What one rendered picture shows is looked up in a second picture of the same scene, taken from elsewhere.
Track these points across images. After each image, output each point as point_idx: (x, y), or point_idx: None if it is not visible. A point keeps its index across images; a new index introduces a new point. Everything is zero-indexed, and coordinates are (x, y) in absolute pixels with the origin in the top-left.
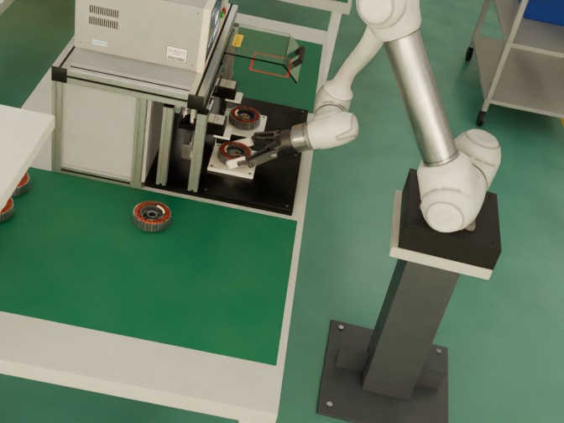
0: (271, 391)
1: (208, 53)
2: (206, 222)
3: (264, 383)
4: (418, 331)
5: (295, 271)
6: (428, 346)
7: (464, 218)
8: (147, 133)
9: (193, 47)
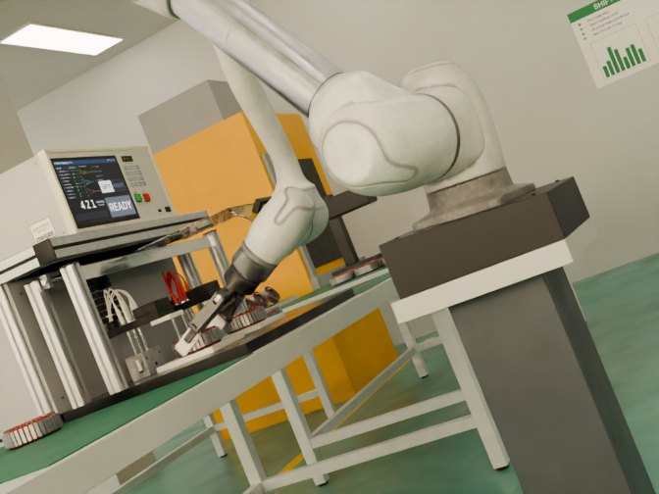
0: (0, 493)
1: (96, 221)
2: (112, 409)
3: (1, 490)
4: (583, 468)
5: (201, 383)
6: (625, 490)
7: (373, 129)
8: (25, 336)
9: (52, 209)
